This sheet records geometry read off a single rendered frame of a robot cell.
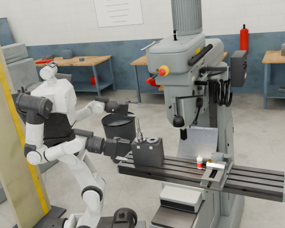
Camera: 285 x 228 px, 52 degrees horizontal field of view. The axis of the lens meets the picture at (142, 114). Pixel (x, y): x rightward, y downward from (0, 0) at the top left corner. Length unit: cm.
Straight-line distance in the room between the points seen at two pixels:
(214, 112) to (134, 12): 468
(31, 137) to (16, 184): 165
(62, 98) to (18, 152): 158
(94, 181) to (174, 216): 61
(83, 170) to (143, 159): 56
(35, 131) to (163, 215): 106
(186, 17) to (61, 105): 98
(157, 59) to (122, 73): 551
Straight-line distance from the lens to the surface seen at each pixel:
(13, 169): 320
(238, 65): 206
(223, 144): 255
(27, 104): 160
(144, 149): 224
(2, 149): 307
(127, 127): 393
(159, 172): 224
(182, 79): 182
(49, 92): 169
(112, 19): 705
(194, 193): 218
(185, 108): 193
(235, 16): 608
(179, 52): 168
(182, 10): 203
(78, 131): 156
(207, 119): 244
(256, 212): 333
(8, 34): 905
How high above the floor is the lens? 220
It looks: 23 degrees down
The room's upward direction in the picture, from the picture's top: 8 degrees counter-clockwise
